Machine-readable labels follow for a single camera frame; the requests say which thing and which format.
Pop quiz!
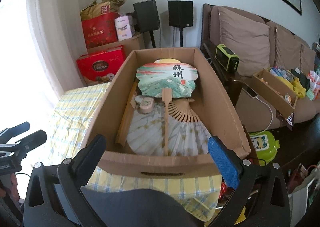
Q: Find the pink handheld mini fan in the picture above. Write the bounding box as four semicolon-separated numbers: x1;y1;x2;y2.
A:
135;95;155;114

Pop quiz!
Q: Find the painted round paddle fan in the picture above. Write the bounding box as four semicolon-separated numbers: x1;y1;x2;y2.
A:
136;59;198;156

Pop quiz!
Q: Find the white floor shopping bag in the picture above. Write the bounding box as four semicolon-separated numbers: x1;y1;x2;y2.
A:
287;163;319;226

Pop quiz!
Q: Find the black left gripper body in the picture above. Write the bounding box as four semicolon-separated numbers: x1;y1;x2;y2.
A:
0;122;47;176

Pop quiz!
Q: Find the green yellow toy case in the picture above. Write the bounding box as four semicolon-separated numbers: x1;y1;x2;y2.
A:
249;131;280;166

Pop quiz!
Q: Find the yellow plaid bed sheet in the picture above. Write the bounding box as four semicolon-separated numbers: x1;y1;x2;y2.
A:
48;85;221;222

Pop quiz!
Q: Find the open beige paper fan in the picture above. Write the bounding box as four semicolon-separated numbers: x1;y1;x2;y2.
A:
126;102;211;156

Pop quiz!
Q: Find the narrow cardboard tray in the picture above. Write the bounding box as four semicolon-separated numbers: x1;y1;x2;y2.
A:
249;69;298;119

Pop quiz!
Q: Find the white orange paper bag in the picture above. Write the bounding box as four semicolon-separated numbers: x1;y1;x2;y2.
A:
306;71;319;101

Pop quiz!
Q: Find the yellow plastic bag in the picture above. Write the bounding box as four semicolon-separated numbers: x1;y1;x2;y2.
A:
278;77;306;98

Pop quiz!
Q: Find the brown fabric sofa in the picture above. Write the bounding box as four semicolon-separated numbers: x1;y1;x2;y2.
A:
201;4;319;133

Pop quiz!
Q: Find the red chocolate gift box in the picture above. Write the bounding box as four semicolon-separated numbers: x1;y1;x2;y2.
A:
76;45;126;86

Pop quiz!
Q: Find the large open cardboard box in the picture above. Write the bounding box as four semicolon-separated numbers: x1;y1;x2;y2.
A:
82;48;251;178

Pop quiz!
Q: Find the right beige sofa cushion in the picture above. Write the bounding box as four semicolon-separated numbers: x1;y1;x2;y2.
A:
300;44;316;75

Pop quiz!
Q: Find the beige sofa cushion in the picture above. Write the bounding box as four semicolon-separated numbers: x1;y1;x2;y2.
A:
300;44;316;75
218;7;270;77
274;25;302;70

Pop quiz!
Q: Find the green black portable radio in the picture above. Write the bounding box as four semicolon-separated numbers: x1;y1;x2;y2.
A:
215;44;240;73

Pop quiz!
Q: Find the middle beige sofa cushion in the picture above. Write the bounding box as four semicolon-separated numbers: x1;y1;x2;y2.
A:
274;25;302;70

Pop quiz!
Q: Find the left beige sofa cushion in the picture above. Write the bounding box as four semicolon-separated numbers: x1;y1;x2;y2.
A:
218;7;270;77

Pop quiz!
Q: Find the brown cardboard box behind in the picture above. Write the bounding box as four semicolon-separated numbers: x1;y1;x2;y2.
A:
87;33;145;57

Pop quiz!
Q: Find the red tea gift bag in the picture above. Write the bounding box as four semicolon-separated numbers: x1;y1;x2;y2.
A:
81;12;120;49

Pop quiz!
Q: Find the white pink tissue pack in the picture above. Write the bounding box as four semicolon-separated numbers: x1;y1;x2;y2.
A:
114;15;135;41

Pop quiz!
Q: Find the left black speaker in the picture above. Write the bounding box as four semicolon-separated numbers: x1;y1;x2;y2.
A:
133;0;161;48

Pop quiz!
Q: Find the black speaker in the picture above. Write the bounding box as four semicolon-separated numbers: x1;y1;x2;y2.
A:
133;0;161;48
168;0;194;47

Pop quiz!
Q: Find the gold shopping bag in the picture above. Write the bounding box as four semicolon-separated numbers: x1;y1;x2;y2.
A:
80;0;127;21

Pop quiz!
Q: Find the white sheer curtain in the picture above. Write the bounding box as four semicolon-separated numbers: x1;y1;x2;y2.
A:
27;0;87;97

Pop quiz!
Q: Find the right black speaker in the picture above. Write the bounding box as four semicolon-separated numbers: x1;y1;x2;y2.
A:
168;0;194;47

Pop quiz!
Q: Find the white charging cable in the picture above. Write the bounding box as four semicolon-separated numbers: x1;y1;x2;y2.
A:
246;90;275;136

